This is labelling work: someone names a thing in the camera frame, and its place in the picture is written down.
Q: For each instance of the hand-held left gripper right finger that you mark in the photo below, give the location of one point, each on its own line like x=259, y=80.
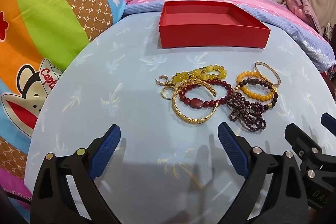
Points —
x=233, y=151

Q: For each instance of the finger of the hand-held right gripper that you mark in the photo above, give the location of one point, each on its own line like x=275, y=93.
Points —
x=298, y=136
x=328, y=120

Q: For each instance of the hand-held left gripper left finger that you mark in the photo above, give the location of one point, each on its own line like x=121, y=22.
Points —
x=105, y=151

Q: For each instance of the wide gold cuff bangle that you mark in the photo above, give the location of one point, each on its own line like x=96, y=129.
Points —
x=194, y=118

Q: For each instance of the thin gold bangle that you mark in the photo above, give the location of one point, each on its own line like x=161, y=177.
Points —
x=277, y=83

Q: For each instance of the red cardboard box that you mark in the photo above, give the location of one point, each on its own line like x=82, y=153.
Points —
x=210, y=35

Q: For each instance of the light blue palm-print cloth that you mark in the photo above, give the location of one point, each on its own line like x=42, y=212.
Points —
x=118, y=82

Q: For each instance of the small open hoop earring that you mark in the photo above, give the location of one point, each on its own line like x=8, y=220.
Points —
x=168, y=80

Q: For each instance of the pink quilted cloth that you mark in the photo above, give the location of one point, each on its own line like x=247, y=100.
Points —
x=299, y=3

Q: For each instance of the pink and blue floral pillow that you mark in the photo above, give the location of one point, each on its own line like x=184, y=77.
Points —
x=262, y=3

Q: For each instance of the colourful monkey print blanket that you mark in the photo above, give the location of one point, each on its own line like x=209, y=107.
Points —
x=39, y=16

